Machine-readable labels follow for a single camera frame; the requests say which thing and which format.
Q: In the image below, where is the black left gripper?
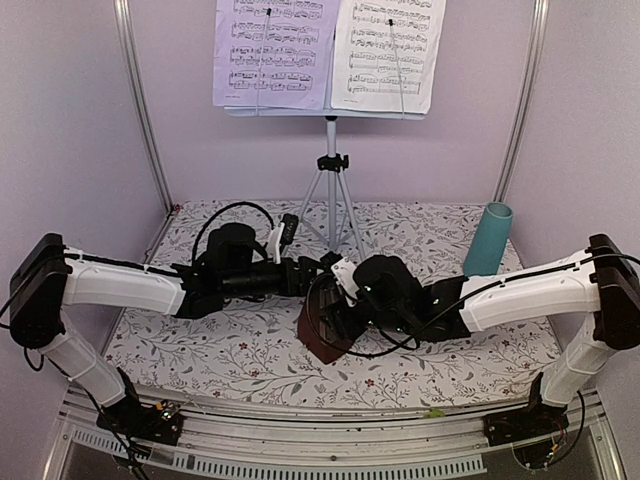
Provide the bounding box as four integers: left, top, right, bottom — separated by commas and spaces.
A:
223, 260, 332, 302

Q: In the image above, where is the brown wooden metronome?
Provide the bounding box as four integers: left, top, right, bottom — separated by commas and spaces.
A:
297, 279, 354, 365

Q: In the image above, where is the light blue music stand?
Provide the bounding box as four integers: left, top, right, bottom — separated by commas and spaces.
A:
222, 0, 431, 290

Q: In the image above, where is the white sheet music page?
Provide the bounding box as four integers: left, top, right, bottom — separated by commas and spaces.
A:
330, 0, 446, 116

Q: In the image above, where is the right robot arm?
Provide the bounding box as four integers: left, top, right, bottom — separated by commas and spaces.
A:
301, 234, 639, 436

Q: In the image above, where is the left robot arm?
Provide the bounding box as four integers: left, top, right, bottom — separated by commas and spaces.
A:
1, 223, 322, 434

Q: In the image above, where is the floral patterned table mat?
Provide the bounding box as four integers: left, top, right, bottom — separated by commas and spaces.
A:
105, 200, 560, 409

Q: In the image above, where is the teal cup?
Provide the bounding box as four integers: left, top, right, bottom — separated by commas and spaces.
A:
463, 202, 514, 277

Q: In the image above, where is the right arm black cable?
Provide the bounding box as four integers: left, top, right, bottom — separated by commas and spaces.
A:
304, 272, 481, 359

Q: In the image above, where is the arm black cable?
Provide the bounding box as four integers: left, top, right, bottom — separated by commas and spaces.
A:
304, 272, 481, 359
189, 201, 276, 266

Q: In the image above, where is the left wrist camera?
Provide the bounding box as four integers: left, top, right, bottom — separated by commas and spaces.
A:
265, 214, 299, 264

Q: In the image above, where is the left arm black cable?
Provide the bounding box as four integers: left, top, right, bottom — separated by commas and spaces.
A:
189, 201, 276, 266

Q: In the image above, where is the aluminium base frame rail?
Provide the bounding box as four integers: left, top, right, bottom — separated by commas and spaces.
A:
42, 384, 629, 480

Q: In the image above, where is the left aluminium frame post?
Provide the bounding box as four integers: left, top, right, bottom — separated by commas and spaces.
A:
113, 0, 174, 213

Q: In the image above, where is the aluminium frame post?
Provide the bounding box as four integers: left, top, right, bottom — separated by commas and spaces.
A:
113, 0, 174, 213
493, 0, 550, 203

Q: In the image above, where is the right aluminium frame post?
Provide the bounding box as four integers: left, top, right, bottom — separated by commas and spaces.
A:
493, 0, 550, 203

